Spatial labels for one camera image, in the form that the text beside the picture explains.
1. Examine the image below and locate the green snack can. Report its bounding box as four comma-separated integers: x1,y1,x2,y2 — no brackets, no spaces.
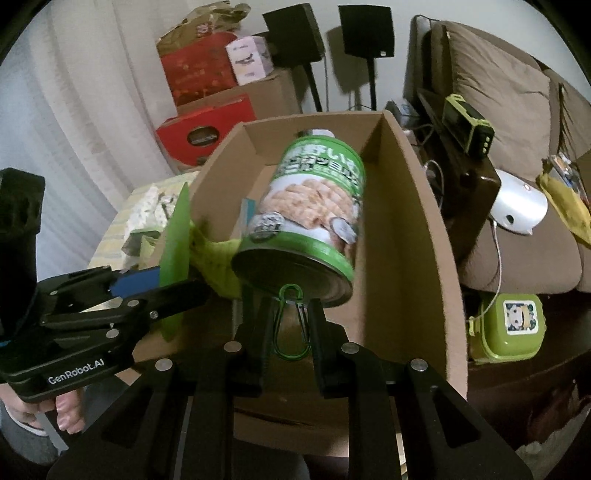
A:
231,129,368,309

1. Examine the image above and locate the green lunch box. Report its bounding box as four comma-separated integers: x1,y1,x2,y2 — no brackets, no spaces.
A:
466,293,546,365

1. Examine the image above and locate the person's left hand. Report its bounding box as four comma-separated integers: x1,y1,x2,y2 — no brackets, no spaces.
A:
0,392,86,437

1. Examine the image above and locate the grey white box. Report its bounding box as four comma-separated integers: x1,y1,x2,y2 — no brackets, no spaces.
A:
385,99,419,130

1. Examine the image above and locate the red gift bag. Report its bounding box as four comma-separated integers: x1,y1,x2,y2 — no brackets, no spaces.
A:
159,32,238,107

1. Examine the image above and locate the gold crumpled bag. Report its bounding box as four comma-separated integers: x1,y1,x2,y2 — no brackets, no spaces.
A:
157,2,252,51

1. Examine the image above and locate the green carabiner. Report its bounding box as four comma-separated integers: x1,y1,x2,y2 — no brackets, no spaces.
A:
274,284,310,360

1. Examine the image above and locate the pale shopping bag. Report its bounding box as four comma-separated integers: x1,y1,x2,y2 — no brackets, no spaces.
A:
512,415,587,480

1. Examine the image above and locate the white curtain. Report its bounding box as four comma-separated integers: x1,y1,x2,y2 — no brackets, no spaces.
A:
0,0,185,259

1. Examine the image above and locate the white plastic bag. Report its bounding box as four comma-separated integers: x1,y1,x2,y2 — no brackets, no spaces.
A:
124,185,185,232

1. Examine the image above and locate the white round device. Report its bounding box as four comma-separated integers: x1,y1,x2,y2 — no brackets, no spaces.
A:
489,168,549,236

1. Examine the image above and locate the large closed cardboard box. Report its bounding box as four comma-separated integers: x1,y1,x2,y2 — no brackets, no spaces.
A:
178,69,301,121

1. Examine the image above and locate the yellow checkered tablecloth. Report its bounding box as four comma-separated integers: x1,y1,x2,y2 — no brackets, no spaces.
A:
88,182,195,273

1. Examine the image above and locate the yellow cloth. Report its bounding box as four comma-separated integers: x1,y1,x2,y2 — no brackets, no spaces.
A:
536,173,591,250

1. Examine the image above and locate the small tan cushion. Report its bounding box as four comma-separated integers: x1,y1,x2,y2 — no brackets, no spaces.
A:
558,83,591,158

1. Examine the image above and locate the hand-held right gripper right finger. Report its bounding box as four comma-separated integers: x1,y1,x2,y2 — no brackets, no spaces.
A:
305,298,546,480

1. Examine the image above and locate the brown sofa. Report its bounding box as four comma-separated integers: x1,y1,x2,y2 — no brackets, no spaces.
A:
404,14,591,294

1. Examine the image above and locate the green black radio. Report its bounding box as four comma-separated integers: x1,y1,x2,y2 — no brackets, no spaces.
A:
442,93,496,160

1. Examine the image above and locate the dark grey chair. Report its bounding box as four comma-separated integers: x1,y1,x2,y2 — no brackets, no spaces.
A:
231,443,310,480

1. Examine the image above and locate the black speaker on stand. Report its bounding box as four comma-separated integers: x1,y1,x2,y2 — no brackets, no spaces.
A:
338,4,395,109
262,4,326,114

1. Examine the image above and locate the red gift box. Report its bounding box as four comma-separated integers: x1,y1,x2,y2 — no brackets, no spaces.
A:
154,95,257,169

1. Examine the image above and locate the white pink carton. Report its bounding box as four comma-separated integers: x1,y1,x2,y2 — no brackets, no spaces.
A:
225,36,273,86

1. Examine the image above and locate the large tan cushion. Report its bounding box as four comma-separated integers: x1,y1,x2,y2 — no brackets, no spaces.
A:
445,21,566,158

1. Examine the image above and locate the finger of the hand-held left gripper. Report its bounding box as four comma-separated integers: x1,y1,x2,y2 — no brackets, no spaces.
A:
39,265,167,317
41,277,218,344

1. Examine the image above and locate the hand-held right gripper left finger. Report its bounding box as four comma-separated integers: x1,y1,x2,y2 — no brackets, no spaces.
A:
46,288,278,480

